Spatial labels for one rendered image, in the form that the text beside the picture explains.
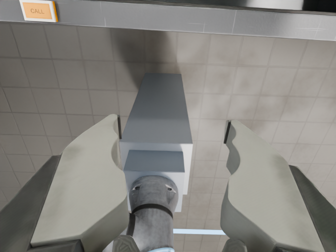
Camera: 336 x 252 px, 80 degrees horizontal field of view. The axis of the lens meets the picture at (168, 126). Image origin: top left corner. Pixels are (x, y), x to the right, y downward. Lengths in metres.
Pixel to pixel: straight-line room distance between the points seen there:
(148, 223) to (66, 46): 1.23
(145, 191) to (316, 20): 0.52
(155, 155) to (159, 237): 0.25
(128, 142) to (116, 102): 0.86
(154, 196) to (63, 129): 1.30
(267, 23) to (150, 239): 0.48
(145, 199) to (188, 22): 0.43
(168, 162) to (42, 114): 1.31
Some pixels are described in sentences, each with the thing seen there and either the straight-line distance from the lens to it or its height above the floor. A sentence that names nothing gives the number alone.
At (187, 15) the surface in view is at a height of 0.95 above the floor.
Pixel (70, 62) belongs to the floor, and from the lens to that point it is 1.52.
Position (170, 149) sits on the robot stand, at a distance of 0.67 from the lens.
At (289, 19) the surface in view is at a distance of 0.44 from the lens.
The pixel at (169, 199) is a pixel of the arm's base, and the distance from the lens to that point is 0.60.
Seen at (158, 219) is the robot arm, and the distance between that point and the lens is 0.54.
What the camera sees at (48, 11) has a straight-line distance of 0.42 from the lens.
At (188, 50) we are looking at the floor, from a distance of 1.36.
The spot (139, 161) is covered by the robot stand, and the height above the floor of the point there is 0.86.
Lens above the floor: 1.34
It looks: 59 degrees down
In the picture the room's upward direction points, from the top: 179 degrees counter-clockwise
